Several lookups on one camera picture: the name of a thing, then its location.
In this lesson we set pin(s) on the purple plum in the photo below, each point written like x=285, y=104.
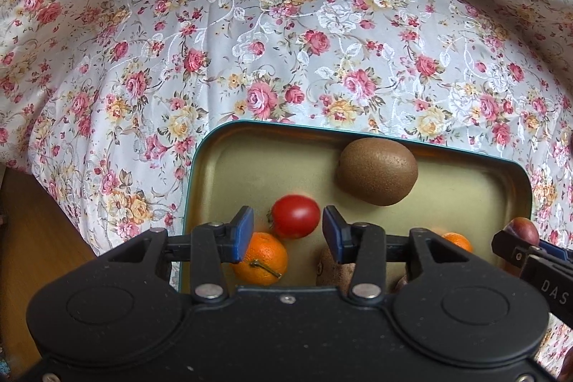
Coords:
x=401, y=281
x=521, y=227

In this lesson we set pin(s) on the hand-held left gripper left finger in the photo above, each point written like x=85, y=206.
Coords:
x=242, y=232

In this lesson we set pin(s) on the teal metal tin tray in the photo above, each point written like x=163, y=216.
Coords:
x=268, y=171

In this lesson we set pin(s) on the orange mandarin with stem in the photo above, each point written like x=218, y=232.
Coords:
x=264, y=261

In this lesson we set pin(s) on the floral tablecloth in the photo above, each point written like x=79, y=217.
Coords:
x=313, y=51

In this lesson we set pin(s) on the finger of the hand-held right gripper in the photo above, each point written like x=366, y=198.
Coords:
x=557, y=251
x=537, y=274

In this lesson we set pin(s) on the red cherry tomato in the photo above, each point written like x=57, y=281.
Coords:
x=295, y=216

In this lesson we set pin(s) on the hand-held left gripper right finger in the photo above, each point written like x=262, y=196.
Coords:
x=333, y=232

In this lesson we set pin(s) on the brown kiwi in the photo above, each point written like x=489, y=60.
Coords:
x=377, y=171
x=332, y=272

